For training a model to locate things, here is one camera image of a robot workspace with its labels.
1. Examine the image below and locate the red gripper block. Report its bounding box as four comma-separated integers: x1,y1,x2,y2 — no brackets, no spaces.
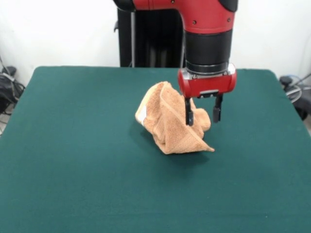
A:
177,63,238,126

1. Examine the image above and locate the tan terry towel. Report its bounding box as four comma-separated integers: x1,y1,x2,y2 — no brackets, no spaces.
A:
135,81,216,155

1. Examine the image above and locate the dark green table cloth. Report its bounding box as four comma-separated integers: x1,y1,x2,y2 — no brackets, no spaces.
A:
0,66,311,233

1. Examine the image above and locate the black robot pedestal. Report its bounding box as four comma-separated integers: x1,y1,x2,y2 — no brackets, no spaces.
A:
113,7,187,68

